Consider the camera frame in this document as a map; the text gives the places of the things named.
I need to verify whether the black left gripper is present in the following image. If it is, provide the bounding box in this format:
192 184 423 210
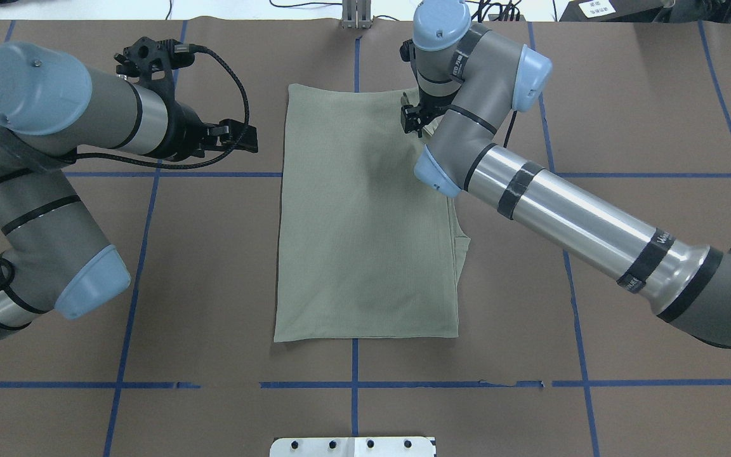
162 102 259 160

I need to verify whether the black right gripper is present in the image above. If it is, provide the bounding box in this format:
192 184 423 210
400 86 458 136

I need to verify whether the olive green long-sleeve shirt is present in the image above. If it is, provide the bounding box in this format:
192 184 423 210
273 84 470 343

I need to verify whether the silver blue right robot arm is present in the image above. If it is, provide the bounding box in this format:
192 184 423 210
400 1 731 349

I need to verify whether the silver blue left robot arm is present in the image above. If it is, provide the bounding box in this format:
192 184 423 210
0 37 258 341

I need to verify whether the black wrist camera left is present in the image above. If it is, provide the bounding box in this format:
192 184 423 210
114 37 195 88

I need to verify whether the aluminium camera mount post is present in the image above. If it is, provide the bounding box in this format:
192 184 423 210
341 0 373 29

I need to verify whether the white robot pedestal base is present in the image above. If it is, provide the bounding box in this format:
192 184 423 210
269 436 437 456

